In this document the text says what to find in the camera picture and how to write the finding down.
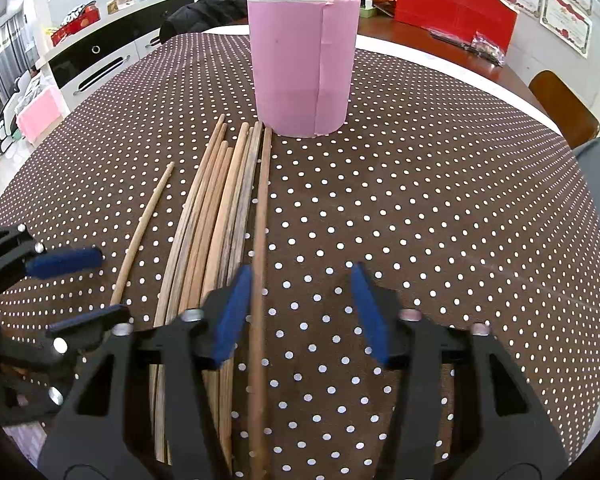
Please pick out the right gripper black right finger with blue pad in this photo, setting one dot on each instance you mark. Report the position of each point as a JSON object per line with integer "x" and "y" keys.
{"x": 463, "y": 410}

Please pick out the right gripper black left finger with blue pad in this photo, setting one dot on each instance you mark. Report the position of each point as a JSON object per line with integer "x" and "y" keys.
{"x": 103, "y": 430}

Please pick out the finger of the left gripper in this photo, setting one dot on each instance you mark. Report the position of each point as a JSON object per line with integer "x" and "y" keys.
{"x": 63, "y": 261}
{"x": 87, "y": 330}

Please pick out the pale wooden chopstick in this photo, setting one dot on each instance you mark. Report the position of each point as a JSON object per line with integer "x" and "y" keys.
{"x": 231, "y": 260}

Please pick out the tan wooden chopstick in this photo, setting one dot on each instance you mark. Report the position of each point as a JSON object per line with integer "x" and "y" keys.
{"x": 194, "y": 274}

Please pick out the pink cylindrical utensil holder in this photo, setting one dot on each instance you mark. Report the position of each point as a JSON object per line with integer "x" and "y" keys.
{"x": 302, "y": 54}

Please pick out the lone light wooden chopstick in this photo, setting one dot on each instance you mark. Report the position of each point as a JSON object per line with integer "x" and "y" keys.
{"x": 136, "y": 239}

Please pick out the dark brown wooden chopstick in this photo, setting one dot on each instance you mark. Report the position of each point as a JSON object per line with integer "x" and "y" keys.
{"x": 257, "y": 387}

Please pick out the white black sideboard cabinet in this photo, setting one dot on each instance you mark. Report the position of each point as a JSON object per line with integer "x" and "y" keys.
{"x": 85, "y": 61}

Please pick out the brown polka dot tablecloth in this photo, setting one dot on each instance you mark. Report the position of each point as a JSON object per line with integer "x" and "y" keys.
{"x": 470, "y": 209}

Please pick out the red box on sideboard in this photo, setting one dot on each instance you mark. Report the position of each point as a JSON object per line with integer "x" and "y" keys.
{"x": 77, "y": 19}

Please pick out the black jacket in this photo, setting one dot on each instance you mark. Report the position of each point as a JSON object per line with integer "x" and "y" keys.
{"x": 202, "y": 15}

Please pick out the brown wooden chair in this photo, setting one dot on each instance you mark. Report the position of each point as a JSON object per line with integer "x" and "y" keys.
{"x": 576, "y": 123}

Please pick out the red gift bag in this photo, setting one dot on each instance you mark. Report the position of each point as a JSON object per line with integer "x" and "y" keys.
{"x": 463, "y": 20}

